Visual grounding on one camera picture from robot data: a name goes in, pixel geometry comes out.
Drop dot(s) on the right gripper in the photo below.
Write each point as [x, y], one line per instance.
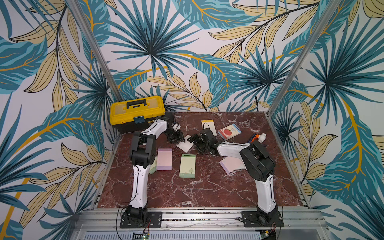
[201, 140]

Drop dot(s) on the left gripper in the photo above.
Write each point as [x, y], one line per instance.
[178, 137]

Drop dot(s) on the torn lucky day cover page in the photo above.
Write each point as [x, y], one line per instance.
[186, 145]

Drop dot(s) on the yellow top memo pad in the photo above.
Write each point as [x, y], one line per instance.
[209, 124]

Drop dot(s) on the red apple memo pad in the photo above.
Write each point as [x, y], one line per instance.
[229, 132]

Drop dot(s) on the purple flower lucky day pad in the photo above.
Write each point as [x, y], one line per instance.
[164, 159]

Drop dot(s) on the green red lucky memo pad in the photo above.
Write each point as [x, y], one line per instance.
[188, 166]

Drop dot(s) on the torn pink page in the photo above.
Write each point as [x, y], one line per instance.
[230, 164]

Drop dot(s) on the green house lucky day pad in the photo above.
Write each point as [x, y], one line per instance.
[153, 167]

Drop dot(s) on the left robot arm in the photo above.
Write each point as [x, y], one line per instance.
[142, 154]

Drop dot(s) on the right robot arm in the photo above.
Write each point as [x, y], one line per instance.
[259, 165]

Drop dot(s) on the blue orange pliers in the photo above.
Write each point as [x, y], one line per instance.
[253, 138]

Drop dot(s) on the yellow black toolbox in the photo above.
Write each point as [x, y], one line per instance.
[136, 115]

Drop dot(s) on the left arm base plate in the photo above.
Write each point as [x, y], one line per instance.
[153, 220]

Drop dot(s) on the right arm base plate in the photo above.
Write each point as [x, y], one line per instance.
[256, 219]

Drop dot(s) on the aluminium front rail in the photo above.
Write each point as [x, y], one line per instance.
[221, 223]

